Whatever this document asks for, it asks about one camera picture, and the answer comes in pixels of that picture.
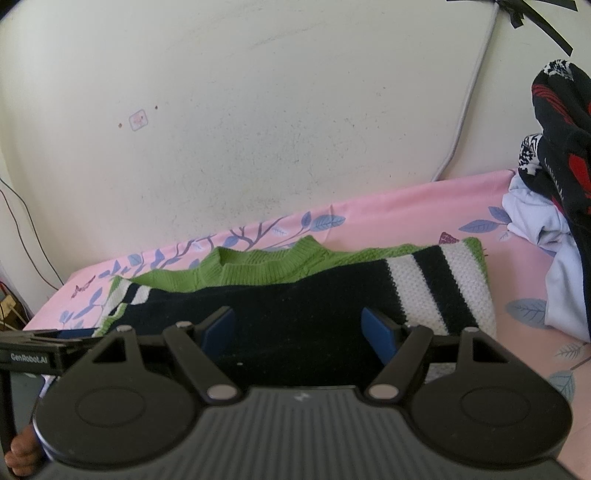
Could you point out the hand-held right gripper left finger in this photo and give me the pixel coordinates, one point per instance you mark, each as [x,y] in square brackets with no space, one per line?
[219,330]

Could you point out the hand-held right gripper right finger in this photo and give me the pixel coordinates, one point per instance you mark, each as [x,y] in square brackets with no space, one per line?
[378,334]

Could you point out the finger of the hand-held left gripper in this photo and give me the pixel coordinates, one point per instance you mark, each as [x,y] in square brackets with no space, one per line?
[81,334]

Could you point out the green black white knit sweater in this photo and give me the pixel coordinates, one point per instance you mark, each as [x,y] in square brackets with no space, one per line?
[295,314]

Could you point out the person's left hand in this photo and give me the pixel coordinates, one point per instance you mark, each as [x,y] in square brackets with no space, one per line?
[23,450]

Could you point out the wooden side table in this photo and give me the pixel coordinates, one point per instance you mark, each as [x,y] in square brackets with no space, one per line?
[10,309]

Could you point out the pink floral bedsheet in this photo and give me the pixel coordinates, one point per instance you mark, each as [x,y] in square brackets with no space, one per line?
[521,286]

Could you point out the black red patterned garment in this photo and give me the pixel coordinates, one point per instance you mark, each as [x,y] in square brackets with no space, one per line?
[565,152]

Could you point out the square wall sticker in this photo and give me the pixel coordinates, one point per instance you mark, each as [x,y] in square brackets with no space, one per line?
[138,120]

